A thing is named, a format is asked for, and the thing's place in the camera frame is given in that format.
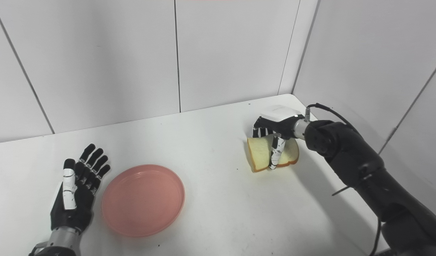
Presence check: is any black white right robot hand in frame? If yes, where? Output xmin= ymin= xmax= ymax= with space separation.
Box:
xmin=253 ymin=105 xmax=301 ymax=170

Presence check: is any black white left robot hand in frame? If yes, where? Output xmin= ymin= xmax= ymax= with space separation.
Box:
xmin=50 ymin=144 xmax=111 ymax=233

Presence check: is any slice of white bread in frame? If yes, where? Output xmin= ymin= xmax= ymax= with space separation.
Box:
xmin=247 ymin=137 xmax=299 ymax=173

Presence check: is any pink round plate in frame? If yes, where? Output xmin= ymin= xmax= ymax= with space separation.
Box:
xmin=101 ymin=164 xmax=185 ymax=238

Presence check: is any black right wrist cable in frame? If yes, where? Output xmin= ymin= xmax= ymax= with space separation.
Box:
xmin=305 ymin=103 xmax=383 ymax=256

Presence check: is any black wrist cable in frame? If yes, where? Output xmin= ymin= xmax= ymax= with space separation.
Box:
xmin=28 ymin=242 xmax=48 ymax=256
xmin=305 ymin=103 xmax=383 ymax=256

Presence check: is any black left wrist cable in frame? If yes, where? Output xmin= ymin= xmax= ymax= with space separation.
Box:
xmin=28 ymin=242 xmax=48 ymax=256

